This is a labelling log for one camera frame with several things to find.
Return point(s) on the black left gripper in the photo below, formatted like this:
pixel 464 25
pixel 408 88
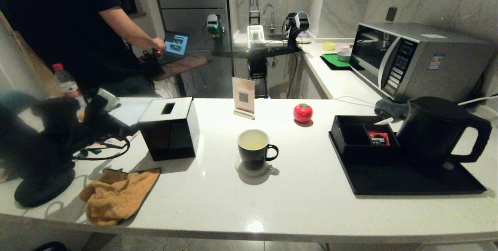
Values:
pixel 98 123

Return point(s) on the black tissue box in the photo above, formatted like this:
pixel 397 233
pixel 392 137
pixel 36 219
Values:
pixel 171 142

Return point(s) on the black electric kettle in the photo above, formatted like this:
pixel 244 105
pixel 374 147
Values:
pixel 428 134

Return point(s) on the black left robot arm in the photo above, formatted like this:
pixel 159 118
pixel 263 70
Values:
pixel 35 142

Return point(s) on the orange towel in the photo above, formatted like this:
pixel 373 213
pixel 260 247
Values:
pixel 116 196

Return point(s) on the red-capped water bottle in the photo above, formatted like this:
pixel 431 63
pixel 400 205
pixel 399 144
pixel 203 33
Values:
pixel 67 83

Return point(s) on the black device with red light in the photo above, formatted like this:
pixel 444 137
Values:
pixel 157 52

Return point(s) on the laptop computer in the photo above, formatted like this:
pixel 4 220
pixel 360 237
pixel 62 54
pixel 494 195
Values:
pixel 176 44

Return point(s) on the black round kettle base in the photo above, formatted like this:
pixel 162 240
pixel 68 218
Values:
pixel 42 190

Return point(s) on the teal rounded object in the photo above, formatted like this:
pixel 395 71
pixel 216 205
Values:
pixel 13 98

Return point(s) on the QR code sign stand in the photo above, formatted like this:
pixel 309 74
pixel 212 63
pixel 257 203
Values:
pixel 243 95

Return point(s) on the white round coaster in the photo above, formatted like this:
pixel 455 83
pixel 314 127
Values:
pixel 243 171

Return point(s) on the black mug white inside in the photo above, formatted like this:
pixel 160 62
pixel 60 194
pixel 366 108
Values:
pixel 253 159

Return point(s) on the person in black shirt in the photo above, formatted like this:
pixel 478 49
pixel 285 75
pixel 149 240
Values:
pixel 58 17

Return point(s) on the black rounded floor object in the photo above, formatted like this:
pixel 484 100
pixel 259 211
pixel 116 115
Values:
pixel 50 247

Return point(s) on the black rig stand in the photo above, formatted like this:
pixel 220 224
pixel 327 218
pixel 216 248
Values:
pixel 256 52

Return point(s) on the white rig box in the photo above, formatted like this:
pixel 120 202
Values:
pixel 256 35

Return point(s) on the red tomato-shaped timer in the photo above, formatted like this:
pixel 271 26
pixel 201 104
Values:
pixel 302 113

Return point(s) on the chrome faucet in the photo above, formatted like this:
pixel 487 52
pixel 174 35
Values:
pixel 272 19

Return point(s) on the white base cabinet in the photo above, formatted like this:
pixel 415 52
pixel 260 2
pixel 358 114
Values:
pixel 315 79

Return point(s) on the small purple object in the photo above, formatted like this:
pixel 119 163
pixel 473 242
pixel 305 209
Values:
pixel 304 34

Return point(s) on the green tray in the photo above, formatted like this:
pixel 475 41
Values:
pixel 330 61

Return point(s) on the yellow bowl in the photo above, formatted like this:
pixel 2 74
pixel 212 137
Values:
pixel 328 46

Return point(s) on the grey-green bowl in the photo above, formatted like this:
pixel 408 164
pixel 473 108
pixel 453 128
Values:
pixel 344 57

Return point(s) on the pink bowl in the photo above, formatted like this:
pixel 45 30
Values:
pixel 342 48

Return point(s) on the black compartment box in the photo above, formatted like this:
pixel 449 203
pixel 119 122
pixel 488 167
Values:
pixel 362 153

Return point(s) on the red Nescafe coffee sachet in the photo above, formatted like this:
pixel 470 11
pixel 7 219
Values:
pixel 377 138

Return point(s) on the white paper stick packet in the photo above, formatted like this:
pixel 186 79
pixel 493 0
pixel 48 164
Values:
pixel 384 121

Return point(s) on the dark grey cloth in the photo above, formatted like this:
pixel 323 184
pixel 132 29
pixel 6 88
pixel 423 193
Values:
pixel 389 107

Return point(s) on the black serving tray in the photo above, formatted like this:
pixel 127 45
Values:
pixel 389 181

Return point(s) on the silver microwave oven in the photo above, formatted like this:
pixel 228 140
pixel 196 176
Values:
pixel 439 64

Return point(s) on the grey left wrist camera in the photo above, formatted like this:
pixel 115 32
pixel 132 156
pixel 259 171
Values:
pixel 108 99

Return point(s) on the grey upright rig post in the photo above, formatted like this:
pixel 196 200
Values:
pixel 253 6

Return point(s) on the dark wall socket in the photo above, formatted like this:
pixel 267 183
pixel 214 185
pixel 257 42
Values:
pixel 391 14

